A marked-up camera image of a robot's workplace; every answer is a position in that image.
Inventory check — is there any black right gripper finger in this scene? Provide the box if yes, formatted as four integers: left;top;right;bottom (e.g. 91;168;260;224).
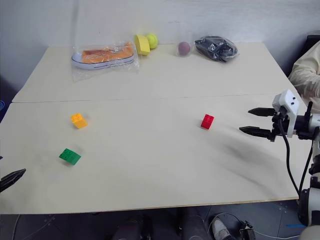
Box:
247;107;276;118
239;126;272;141

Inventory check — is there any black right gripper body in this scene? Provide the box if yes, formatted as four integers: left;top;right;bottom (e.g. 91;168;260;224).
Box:
268;105;289;143

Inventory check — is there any red toy brick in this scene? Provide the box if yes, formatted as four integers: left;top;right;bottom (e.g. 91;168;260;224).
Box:
200;113;216;130

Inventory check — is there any person in beige clothing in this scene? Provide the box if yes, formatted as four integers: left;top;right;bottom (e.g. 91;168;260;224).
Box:
288;41;320;114

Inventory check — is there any green toy brick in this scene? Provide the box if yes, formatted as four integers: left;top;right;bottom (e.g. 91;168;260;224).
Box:
58;147;82;166

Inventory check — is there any orange toy brick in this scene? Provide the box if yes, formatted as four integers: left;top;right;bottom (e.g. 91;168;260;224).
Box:
70;112;89;130

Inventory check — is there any black chair back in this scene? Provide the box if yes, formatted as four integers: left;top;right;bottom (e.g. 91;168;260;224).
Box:
305;33;320;55

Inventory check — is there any dark red ball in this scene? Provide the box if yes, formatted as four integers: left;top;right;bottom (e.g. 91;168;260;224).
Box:
177;41;192;57

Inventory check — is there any small black device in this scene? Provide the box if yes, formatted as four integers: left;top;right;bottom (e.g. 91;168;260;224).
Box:
239;220;257;240

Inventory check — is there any grey shoe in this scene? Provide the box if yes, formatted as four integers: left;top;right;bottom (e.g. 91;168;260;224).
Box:
210;216;233;240

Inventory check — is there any clear plastic cup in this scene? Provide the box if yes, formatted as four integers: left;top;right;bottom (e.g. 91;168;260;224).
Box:
174;20;195;58

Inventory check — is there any orange shoe in plastic bag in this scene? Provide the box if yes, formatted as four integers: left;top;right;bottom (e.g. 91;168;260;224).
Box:
70;40;141;85

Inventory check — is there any green ball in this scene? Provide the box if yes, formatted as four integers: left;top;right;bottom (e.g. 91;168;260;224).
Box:
146;33;159;50

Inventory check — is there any yellow foam piece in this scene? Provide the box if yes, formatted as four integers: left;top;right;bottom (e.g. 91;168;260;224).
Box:
134;34;152;57

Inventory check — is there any orange shoe with white sole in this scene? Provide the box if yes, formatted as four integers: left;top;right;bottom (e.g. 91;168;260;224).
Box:
71;41;138;70

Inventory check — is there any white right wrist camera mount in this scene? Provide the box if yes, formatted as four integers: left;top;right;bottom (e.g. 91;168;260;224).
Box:
272;88;301;139

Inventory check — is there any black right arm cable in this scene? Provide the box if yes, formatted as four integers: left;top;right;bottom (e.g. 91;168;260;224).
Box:
276;109;316;195

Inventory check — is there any black bag of cables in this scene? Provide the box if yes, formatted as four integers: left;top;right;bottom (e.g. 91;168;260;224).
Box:
193;35;240;64

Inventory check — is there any thin white cable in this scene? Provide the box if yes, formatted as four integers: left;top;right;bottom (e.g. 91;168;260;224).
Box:
206;211;301;239

